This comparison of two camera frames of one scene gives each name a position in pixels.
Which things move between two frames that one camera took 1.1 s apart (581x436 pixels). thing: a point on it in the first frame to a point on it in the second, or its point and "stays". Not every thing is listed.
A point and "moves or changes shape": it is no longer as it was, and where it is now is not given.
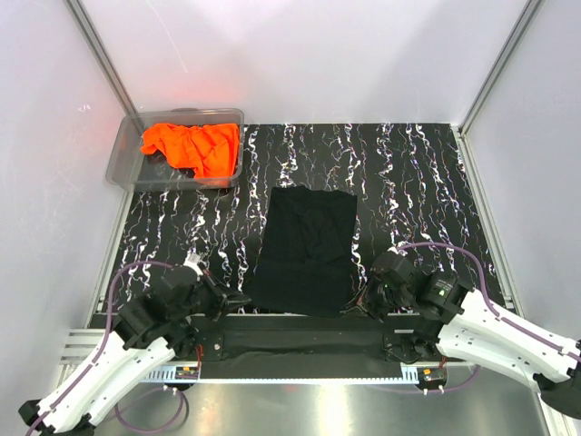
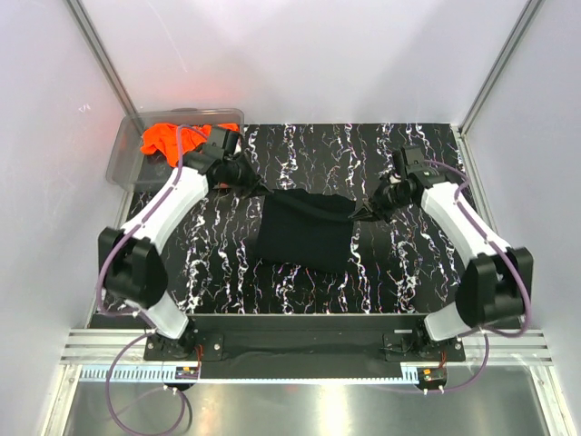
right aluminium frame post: [459, 134] stays
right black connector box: [430, 378] stays
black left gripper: [219, 295] to [253, 185]
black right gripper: [369, 302] to [369, 213]
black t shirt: [306, 258] moves or changes shape
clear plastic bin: [130, 168] stays
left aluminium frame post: [101, 56] stays
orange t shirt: [211, 151] stays
